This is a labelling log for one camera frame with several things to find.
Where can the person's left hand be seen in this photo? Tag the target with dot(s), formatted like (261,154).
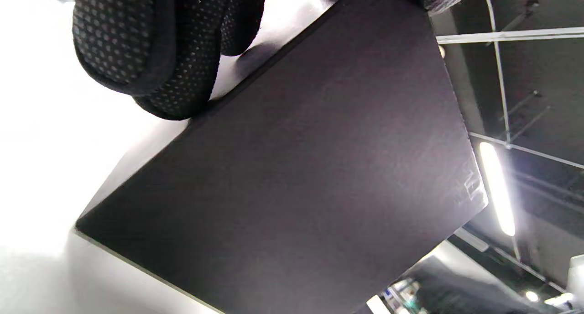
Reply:
(137,44)

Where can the black gift box lid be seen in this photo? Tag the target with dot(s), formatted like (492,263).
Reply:
(296,168)

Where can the group of ceiling light strips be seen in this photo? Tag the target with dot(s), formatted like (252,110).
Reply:
(497,191)

